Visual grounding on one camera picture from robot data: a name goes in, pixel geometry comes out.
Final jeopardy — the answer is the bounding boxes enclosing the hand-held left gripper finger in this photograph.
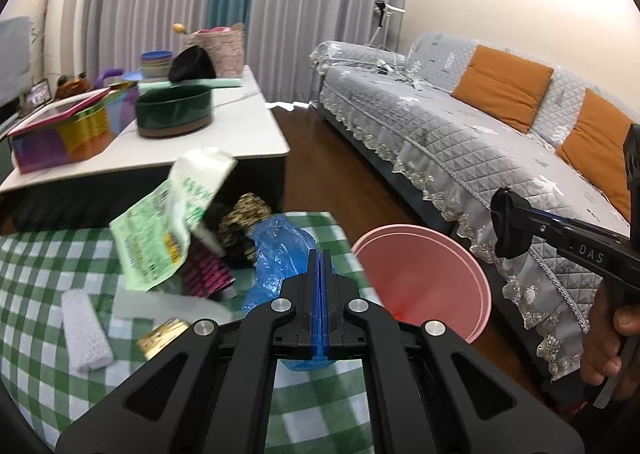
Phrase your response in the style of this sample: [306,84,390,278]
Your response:
[55,249,321,454]
[320,249,586,454]

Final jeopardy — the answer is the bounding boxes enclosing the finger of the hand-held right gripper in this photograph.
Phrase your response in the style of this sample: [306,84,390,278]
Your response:
[490,187,566,261]

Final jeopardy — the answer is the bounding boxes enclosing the blue plastic bag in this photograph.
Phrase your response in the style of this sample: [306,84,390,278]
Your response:
[242,214,333,372]

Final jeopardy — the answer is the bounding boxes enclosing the pink plastic bucket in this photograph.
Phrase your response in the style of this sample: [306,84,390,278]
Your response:
[350,224,493,342]

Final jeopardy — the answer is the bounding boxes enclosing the pink and black wrapper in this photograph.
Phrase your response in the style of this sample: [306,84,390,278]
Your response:
[180,239,236,300]

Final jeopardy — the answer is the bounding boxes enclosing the green and white packet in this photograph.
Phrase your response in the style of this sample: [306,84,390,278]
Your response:
[109,148,238,291]

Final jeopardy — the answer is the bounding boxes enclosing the person's right hand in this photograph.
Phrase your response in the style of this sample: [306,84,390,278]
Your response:
[581,279,640,387]

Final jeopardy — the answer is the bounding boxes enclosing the sofa with grey quilted cover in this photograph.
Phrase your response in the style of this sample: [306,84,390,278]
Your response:
[309,32,640,410]

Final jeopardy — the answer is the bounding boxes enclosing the orange cushion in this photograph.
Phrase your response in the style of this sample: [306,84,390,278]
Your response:
[450,44,555,134]
[555,88,640,222]

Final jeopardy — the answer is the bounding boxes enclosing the gold and black patterned wrapper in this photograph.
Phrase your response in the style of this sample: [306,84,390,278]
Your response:
[217,193,273,267]

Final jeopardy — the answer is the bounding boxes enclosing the shiny gold wrapper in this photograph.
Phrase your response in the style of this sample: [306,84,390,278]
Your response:
[136,318,191,361]

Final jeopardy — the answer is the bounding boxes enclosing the white top coffee table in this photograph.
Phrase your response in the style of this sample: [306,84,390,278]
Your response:
[0,65,292,235]

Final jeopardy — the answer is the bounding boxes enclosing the white foam piece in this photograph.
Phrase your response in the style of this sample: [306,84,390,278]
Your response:
[61,290,113,372]

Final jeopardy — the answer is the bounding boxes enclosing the white phone stand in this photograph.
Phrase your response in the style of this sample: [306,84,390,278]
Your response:
[372,0,407,48]

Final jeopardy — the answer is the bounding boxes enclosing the dark green round bowl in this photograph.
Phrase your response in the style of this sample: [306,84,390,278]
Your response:
[135,84,215,139]

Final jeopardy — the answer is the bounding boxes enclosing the mint green tray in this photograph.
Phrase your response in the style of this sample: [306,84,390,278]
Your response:
[137,77,243,92]

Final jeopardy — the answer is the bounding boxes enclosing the pink quilted basket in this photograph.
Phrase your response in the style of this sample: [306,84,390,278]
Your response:
[181,23,246,79]

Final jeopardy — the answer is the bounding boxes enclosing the black round lid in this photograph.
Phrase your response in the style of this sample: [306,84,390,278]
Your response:
[167,45,217,82]

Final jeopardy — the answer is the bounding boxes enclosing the multicoloured tin box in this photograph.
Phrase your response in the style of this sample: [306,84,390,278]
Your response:
[7,83,141,174]

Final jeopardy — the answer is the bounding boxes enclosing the stack of pastel bowls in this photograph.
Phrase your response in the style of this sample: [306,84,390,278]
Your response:
[140,50,174,80]

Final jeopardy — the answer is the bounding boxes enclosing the brown teapot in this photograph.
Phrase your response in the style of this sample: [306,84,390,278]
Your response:
[54,74,93,100]

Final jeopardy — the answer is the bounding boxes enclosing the television cabinet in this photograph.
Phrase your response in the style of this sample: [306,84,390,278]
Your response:
[0,94,32,137]

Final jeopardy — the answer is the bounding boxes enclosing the grey printed television cover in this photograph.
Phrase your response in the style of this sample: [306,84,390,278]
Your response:
[0,17,36,108]

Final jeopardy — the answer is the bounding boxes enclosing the white standing air conditioner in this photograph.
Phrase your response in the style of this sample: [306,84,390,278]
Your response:
[45,0,103,85]

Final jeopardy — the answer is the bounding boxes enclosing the white cable bundle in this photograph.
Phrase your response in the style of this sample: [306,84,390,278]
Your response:
[370,52,426,85]

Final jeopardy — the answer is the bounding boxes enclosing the purple handle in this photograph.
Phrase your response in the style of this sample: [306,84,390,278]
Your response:
[95,67,123,91]

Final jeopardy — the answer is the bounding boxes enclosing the small photo frame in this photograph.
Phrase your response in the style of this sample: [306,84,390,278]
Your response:
[27,79,53,108]

